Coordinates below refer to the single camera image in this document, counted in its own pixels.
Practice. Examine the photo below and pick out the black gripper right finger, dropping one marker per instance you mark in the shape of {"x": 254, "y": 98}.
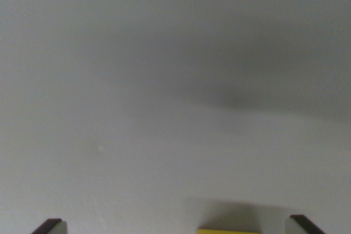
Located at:
{"x": 299, "y": 226}

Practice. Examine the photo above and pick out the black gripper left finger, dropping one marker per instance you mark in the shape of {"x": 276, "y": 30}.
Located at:
{"x": 53, "y": 227}

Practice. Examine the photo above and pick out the grey plastic bin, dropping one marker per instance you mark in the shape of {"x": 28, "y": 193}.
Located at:
{"x": 137, "y": 80}

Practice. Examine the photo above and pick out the yellow wooden cube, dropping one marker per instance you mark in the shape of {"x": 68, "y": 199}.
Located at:
{"x": 229, "y": 231}

